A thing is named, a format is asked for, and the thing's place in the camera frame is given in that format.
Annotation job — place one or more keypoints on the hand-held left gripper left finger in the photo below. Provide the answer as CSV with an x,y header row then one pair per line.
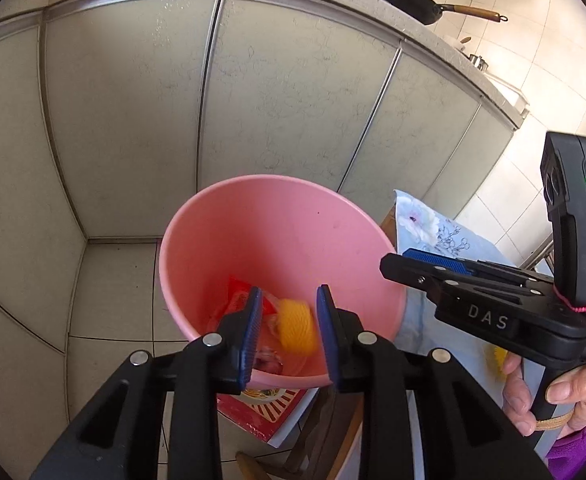
x,y
253,340

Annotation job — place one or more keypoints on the pale blue floral cloth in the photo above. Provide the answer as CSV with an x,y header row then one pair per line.
x,y
478,245

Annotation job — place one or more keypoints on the small metal pot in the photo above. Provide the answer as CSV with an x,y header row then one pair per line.
x,y
478,62

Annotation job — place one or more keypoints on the person's right forearm purple sleeve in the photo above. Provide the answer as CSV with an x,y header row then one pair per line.
x,y
583,455

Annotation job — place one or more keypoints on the kitchen counter cabinet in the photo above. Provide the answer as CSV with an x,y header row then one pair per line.
x,y
123,110

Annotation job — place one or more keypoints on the white plastic box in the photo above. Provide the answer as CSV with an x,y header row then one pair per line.
x,y
510,97

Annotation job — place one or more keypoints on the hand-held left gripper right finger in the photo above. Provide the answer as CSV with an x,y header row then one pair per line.
x,y
325,340

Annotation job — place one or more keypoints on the metal storage rack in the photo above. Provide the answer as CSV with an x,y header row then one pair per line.
x,y
538,255

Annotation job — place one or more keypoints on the pink plastic bin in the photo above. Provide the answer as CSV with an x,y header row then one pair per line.
x,y
273,240

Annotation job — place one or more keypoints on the red printed carton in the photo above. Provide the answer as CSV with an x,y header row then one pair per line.
x,y
268,410

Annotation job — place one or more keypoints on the red plastic wrapper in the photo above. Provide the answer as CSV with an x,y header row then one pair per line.
x,y
238,292

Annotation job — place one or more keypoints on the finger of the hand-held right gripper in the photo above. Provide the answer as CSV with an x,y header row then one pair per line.
x,y
438,258
408,272

